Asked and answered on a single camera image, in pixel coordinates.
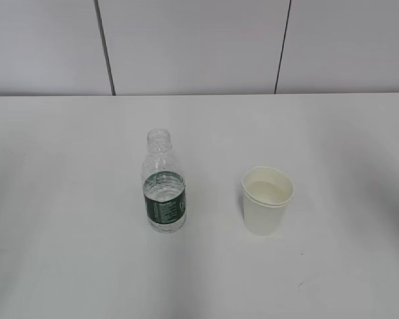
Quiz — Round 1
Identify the clear water bottle green label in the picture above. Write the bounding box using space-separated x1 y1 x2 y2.
141 128 187 233

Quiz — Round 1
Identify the white paper cup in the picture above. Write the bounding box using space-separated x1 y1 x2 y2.
241 166 294 236

